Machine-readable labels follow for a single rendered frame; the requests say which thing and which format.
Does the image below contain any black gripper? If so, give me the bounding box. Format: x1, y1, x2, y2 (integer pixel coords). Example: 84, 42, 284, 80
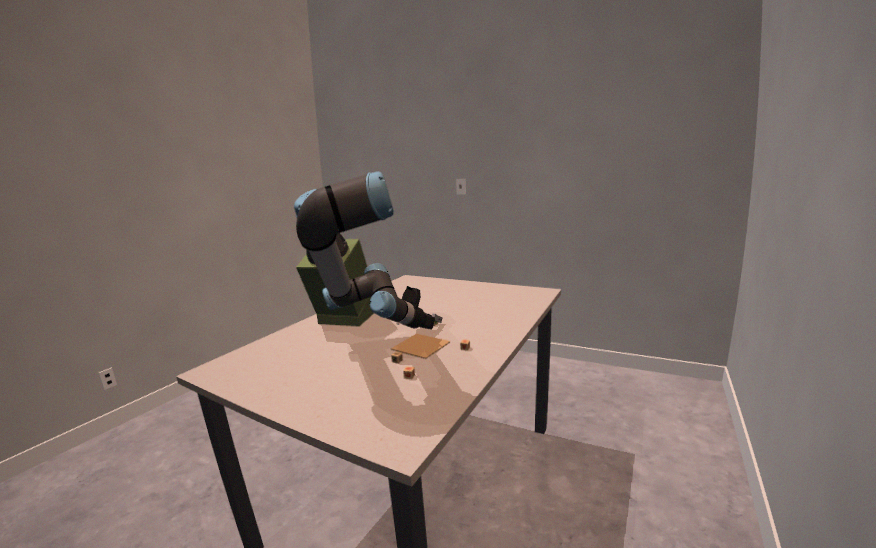
396, 286, 443, 329

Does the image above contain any tan square mat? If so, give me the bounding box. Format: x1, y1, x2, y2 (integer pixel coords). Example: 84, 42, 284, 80
391, 334, 450, 359

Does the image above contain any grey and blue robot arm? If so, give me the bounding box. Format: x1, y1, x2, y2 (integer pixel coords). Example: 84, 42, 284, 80
294, 172, 408, 322

